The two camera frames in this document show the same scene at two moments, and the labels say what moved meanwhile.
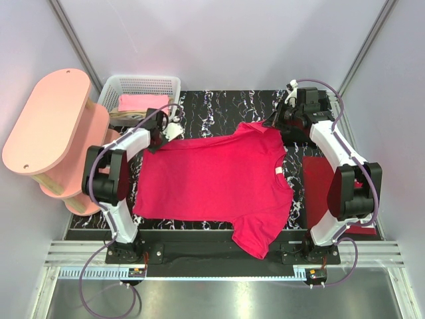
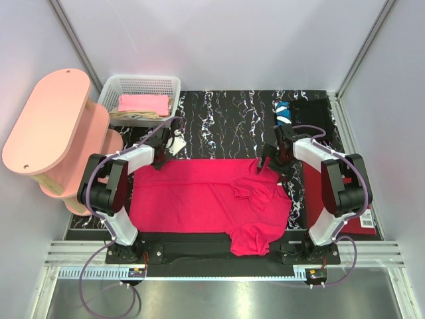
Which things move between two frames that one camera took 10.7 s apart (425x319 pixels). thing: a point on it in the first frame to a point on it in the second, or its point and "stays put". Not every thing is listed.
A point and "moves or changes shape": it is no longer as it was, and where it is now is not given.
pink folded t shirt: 143,102 stays put
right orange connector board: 316,274 stays put
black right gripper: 277,117 to 272,163
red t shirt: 237,177 moves or changes shape
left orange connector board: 136,272 stays put
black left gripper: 159,141 to 159,159
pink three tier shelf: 58,122 stays put
